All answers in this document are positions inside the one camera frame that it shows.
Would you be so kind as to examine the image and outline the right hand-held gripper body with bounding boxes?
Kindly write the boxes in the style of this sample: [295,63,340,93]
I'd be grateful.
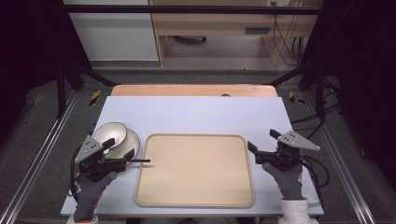
[254,130,321,173]

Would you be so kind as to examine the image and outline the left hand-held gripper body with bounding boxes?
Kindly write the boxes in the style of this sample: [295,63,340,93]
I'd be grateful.
[74,135,129,182]

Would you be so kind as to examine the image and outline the person's right hand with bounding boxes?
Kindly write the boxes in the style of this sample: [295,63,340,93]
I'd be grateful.
[262,161,305,201]

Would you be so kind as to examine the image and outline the person's left hand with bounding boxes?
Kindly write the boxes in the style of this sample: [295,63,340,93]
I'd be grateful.
[72,170,119,223]

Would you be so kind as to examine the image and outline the white plate with dark rim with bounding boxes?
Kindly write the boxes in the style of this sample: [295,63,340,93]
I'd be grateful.
[106,128,141,161]

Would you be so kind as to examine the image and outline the white bowl with dark rim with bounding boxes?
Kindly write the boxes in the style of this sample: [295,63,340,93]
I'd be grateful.
[92,121,128,151]

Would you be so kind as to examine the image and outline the yellow black tape piece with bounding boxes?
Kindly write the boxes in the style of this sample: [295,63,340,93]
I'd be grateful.
[89,90,103,107]
[287,91,306,105]

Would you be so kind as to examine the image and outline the black metal stand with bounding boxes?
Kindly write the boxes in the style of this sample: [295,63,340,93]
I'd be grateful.
[55,58,121,119]
[266,61,329,123]

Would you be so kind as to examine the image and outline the beige rectangular tray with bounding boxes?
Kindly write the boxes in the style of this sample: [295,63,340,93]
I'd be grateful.
[134,133,256,209]

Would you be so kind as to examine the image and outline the light wooden table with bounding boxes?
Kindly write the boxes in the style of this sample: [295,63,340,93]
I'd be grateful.
[110,84,279,98]

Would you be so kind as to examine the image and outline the white cabinet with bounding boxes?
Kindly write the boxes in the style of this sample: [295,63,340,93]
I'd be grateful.
[63,0,160,63]

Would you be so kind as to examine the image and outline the wooden desk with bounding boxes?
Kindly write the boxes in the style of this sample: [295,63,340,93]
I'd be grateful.
[148,0,325,67]

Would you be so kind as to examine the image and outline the black horizontal bar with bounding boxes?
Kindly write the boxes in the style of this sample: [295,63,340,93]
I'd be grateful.
[61,4,323,15]

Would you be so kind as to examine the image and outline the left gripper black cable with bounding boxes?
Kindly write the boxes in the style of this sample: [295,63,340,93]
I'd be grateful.
[68,144,83,198]

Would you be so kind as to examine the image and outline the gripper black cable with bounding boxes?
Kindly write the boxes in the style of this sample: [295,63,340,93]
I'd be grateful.
[68,144,83,198]
[299,154,331,189]

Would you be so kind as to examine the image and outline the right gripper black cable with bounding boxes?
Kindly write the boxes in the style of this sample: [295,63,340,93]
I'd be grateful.
[299,154,331,189]

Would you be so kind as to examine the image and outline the black floor cables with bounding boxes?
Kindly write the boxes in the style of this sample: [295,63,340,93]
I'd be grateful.
[290,90,343,142]

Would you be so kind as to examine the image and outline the aluminium floor rail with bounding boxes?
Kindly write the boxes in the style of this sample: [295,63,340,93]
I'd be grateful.
[0,89,80,224]
[302,90,378,224]

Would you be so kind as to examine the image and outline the thin black floor cable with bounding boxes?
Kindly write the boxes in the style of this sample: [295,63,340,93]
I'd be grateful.
[18,96,36,115]

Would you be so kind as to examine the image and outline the black hanging cables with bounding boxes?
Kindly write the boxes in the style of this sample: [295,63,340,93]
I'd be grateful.
[271,1,305,67]

